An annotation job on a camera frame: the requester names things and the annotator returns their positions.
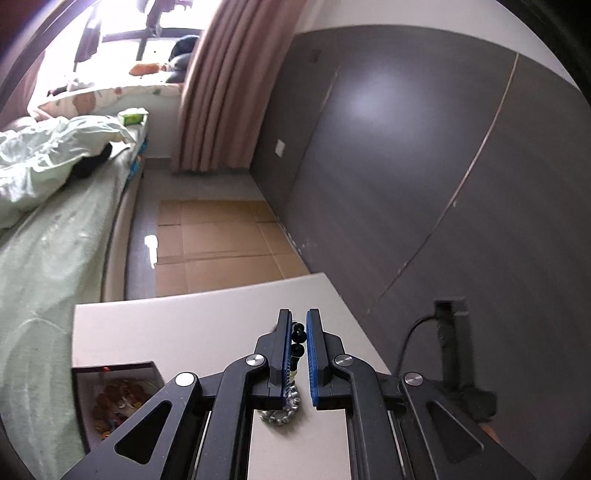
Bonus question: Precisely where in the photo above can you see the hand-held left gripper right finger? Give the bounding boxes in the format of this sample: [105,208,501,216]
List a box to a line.
[302,308,539,480]

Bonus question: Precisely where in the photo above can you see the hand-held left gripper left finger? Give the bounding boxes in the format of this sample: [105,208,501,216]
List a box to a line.
[60,308,294,480]

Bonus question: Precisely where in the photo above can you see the black bead silver chain bracelet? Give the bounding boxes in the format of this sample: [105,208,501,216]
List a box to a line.
[259,323,308,424]

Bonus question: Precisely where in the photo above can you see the black box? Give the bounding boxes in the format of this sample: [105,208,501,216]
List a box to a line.
[71,362,165,459]

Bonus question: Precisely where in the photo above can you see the white square table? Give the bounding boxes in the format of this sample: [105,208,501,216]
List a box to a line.
[71,272,394,480]

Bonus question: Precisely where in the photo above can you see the flat cardboard sheets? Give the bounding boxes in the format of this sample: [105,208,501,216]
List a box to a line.
[154,199,311,299]

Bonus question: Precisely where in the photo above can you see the black stand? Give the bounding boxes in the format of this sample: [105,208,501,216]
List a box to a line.
[433,298,498,422]

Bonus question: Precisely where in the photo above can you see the grey wardrobe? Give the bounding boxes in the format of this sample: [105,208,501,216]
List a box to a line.
[249,24,591,480]

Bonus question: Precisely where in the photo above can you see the bed with green sheet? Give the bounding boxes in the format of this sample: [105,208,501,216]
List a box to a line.
[0,115,149,464]

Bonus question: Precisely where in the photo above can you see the pink curtain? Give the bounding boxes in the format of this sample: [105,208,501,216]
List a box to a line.
[0,41,52,121]
[172,0,297,175]

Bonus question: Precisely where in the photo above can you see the black cloth item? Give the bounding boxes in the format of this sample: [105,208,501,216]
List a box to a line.
[71,143,114,181]

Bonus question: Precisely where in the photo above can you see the green tissue box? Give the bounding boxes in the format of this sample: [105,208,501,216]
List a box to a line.
[117,108,150,127]

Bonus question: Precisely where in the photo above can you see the light green quilt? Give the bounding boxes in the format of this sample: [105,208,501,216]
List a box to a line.
[0,115,135,230]

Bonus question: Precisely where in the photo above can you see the dark round cushion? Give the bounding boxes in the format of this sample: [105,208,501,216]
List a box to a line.
[165,34,204,84]

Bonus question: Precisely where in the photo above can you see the printed window seat cushion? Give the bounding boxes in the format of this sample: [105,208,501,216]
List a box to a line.
[37,80,186,121]

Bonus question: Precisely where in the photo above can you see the dark hanging garment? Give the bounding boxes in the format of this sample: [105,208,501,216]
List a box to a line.
[147,0,195,14]
[76,17,103,64]

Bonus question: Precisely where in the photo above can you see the black cable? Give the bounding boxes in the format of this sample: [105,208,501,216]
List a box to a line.
[396,314,445,376]

